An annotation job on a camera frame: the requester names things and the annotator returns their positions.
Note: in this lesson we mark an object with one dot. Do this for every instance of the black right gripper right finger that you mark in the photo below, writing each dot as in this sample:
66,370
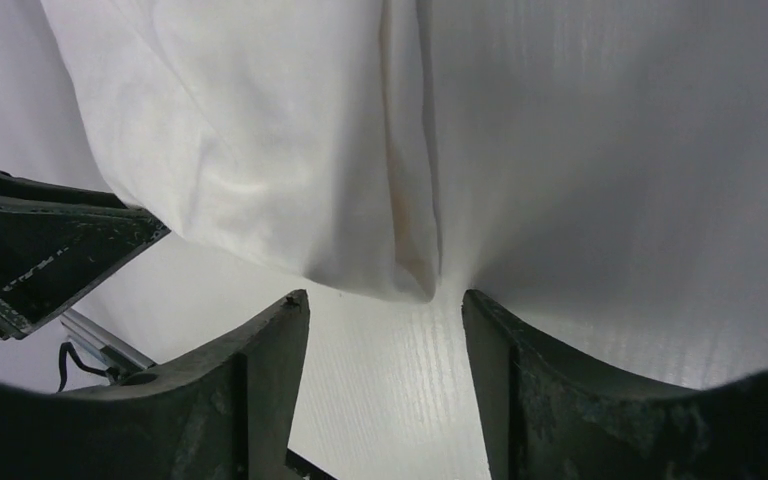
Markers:
550,411

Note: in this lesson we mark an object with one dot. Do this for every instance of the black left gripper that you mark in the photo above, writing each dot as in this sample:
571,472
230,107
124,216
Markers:
57,244

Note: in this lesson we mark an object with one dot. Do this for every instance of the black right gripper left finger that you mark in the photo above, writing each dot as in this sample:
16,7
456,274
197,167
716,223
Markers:
221,411

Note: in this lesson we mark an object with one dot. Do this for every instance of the white t shirt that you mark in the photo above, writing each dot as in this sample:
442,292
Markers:
286,133

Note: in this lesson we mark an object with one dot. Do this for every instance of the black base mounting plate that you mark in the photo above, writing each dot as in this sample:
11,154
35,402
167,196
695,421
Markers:
304,469

